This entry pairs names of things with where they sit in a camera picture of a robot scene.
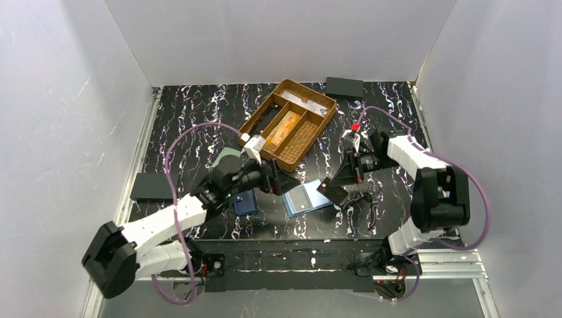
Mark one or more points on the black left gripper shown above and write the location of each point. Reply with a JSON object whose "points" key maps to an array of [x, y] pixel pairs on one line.
{"points": [[270, 176]]}

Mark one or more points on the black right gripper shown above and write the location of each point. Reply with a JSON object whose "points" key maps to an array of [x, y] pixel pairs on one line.
{"points": [[356, 165]]}

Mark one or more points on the black card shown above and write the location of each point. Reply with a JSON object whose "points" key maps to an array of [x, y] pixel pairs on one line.
{"points": [[335, 193]]}

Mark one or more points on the light blue card holder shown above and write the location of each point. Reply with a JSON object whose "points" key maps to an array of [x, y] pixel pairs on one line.
{"points": [[304, 199]]}

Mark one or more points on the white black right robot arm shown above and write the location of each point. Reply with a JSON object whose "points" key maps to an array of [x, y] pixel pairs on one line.
{"points": [[440, 197]]}

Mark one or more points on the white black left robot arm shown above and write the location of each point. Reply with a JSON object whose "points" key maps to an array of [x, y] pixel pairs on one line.
{"points": [[118, 255]]}

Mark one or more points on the dark blue card holder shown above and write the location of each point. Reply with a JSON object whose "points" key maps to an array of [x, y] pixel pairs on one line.
{"points": [[245, 203]]}

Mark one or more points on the green card holder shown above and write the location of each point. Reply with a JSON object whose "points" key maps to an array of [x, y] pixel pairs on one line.
{"points": [[226, 152]]}

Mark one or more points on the orange cards in tray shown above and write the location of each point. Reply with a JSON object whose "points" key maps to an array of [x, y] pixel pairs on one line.
{"points": [[279, 130]]}

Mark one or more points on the black cards in tray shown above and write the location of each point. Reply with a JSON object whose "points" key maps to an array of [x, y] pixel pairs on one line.
{"points": [[265, 119]]}

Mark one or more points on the silver cards in tray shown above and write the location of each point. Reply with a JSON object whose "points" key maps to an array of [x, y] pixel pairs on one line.
{"points": [[307, 104]]}

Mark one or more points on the woven brown divided tray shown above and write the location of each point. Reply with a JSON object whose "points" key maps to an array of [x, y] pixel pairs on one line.
{"points": [[294, 148]]}

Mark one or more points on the black box at back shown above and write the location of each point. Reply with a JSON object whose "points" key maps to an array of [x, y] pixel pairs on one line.
{"points": [[341, 88]]}

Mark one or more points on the black box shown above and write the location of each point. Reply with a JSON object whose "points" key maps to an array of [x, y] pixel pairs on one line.
{"points": [[341, 88], [151, 187]]}

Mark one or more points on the black box at left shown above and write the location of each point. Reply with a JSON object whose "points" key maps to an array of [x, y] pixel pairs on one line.
{"points": [[151, 187]]}

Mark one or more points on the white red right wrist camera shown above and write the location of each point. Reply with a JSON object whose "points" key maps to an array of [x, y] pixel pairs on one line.
{"points": [[351, 138]]}

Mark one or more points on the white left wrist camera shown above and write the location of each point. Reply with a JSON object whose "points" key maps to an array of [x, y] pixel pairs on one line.
{"points": [[252, 146]]}

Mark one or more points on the aluminium base frame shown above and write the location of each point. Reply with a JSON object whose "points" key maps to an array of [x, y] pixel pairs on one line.
{"points": [[310, 278]]}

